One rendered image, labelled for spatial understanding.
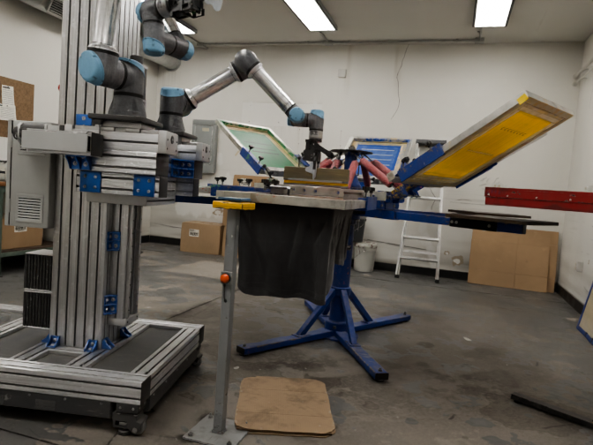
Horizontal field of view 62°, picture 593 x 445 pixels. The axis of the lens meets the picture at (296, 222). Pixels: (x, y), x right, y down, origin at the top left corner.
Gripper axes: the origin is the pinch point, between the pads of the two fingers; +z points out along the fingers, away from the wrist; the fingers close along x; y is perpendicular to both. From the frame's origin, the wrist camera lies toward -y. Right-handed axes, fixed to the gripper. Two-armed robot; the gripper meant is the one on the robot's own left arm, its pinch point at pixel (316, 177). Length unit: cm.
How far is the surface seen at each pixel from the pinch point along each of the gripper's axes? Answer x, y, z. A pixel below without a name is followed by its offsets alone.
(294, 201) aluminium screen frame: 58, -8, 12
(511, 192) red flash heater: -4, -97, 1
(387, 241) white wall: -415, 8, 69
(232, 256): 77, 10, 36
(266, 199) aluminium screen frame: 58, 5, 12
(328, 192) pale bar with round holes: -23.8, -1.7, 7.4
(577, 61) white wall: -414, -194, -170
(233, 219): 77, 11, 21
